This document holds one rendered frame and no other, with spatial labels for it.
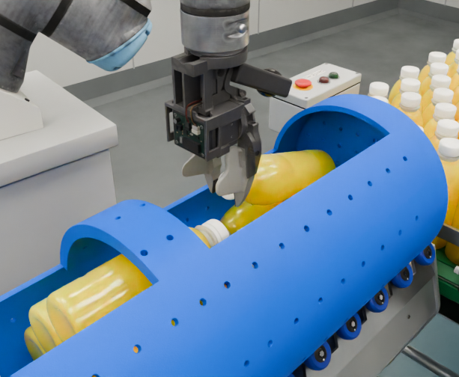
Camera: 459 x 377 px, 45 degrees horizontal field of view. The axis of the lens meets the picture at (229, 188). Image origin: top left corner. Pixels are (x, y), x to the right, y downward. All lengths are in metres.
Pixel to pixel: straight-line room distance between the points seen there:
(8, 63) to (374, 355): 0.73
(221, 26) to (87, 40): 0.40
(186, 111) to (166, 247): 0.16
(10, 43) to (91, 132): 0.18
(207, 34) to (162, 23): 3.42
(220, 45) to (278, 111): 0.63
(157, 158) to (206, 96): 2.51
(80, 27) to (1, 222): 0.33
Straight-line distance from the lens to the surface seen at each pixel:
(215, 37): 0.60
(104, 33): 0.96
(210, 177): 0.75
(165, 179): 2.94
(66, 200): 0.99
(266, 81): 0.69
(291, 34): 4.87
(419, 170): 0.80
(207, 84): 0.62
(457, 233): 1.05
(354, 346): 0.88
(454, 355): 2.20
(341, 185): 0.68
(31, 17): 0.96
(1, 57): 0.94
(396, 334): 0.99
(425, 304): 1.05
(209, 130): 0.62
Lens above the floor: 1.58
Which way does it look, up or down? 34 degrees down
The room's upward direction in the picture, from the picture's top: straight up
